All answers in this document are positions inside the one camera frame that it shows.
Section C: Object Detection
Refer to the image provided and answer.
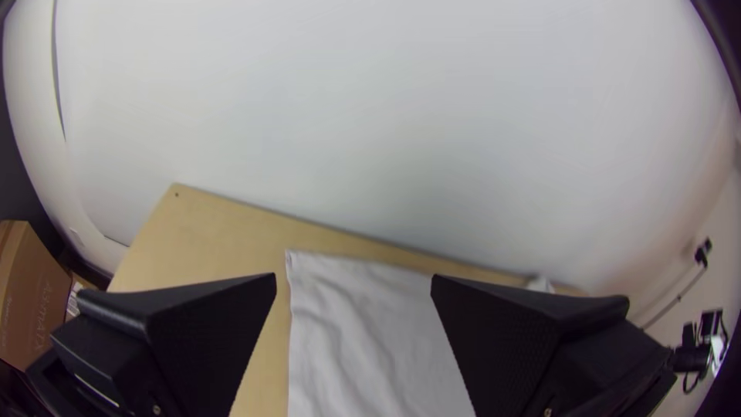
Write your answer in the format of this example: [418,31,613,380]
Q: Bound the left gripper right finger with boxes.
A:
[430,273,678,417]

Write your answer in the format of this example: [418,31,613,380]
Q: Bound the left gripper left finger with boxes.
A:
[25,273,278,417]

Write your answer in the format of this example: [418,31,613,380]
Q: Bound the white t-shirt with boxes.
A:
[284,249,557,417]

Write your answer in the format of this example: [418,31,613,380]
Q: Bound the large cardboard box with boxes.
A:
[0,219,74,373]

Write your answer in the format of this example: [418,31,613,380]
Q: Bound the black cable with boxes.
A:
[639,237,714,330]

